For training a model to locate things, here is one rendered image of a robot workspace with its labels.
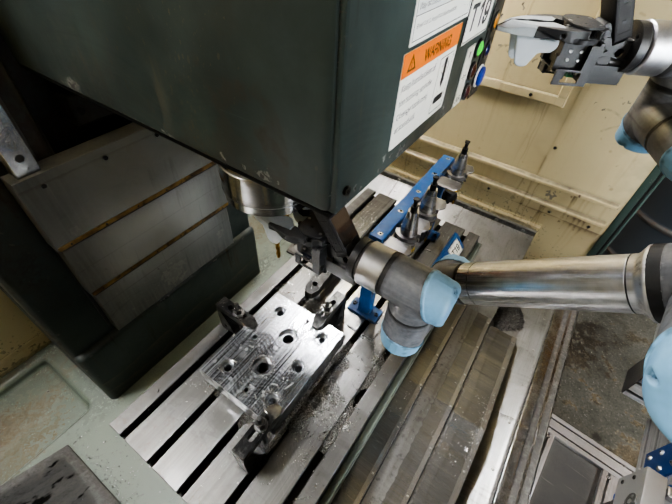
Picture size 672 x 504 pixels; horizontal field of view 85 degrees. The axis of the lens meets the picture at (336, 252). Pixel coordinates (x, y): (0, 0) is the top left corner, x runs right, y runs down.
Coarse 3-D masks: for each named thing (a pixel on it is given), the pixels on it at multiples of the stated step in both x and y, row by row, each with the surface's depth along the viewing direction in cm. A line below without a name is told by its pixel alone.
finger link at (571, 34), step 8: (536, 32) 53; (544, 32) 53; (552, 32) 53; (560, 32) 52; (568, 32) 52; (576, 32) 52; (584, 32) 52; (560, 40) 53; (568, 40) 53; (576, 40) 53
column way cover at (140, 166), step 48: (96, 144) 78; (144, 144) 86; (48, 192) 73; (96, 192) 81; (144, 192) 91; (192, 192) 105; (48, 240) 78; (96, 240) 87; (144, 240) 98; (192, 240) 114; (96, 288) 93; (144, 288) 107
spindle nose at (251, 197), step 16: (224, 176) 54; (240, 176) 52; (224, 192) 58; (240, 192) 54; (256, 192) 53; (272, 192) 53; (240, 208) 57; (256, 208) 55; (272, 208) 55; (288, 208) 57
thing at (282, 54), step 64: (0, 0) 52; (64, 0) 43; (128, 0) 37; (192, 0) 32; (256, 0) 28; (320, 0) 26; (384, 0) 29; (64, 64) 52; (128, 64) 43; (192, 64) 37; (256, 64) 32; (320, 64) 28; (384, 64) 33; (192, 128) 43; (256, 128) 37; (320, 128) 32; (384, 128) 39; (320, 192) 37
